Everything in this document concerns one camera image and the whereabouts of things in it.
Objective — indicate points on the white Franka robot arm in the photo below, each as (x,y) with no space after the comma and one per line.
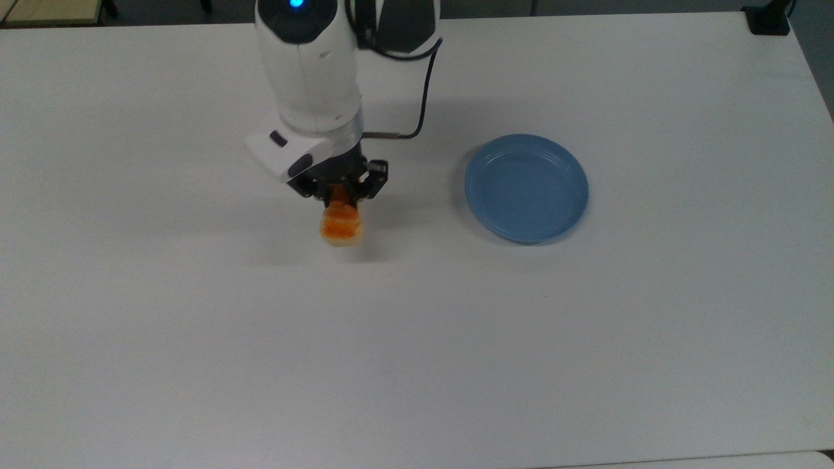
(309,71)

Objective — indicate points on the orange glazed bread loaf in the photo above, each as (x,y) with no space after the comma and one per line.
(341,223)

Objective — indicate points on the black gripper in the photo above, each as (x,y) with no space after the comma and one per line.
(339,170)

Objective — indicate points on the blue round plate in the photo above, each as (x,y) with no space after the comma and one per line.
(526,189)

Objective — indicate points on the wooden side table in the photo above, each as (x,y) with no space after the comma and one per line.
(49,11)

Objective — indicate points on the black table clamp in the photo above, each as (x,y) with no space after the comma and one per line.
(767,19)

